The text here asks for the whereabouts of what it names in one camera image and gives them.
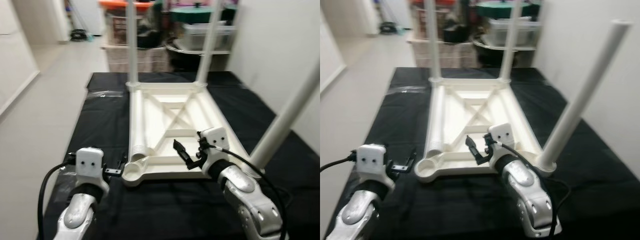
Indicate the white plastic children table top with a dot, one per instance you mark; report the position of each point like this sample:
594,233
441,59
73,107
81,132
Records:
465,115
165,120

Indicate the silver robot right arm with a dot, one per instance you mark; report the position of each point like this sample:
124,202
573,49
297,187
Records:
530,195
250,200

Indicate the clear tape cross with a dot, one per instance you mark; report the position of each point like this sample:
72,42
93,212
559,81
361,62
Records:
67,172

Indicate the black tablecloth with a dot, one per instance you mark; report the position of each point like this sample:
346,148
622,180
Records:
450,215
165,215

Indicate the clear tape strip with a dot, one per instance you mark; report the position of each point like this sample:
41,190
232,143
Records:
410,90
105,93

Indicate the black wok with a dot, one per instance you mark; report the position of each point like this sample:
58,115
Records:
182,59
487,54

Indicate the patterned cloth covered table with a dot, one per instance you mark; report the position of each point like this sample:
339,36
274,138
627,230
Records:
117,59
420,54

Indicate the clear plastic storage bin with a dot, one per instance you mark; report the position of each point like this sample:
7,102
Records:
500,31
195,36

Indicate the dark green pot lid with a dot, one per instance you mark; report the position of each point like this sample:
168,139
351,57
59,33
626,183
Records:
190,14
495,10

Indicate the orange lid storage box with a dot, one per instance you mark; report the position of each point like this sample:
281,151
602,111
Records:
420,20
115,22

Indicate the white chest freezer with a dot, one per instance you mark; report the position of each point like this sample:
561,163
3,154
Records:
87,15

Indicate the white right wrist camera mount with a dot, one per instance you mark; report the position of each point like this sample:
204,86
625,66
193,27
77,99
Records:
502,135
216,140

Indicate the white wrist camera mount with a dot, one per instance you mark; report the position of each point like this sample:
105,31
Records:
91,162
502,135
372,159
216,140

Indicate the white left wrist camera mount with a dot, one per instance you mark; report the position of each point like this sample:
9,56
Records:
372,159
91,162

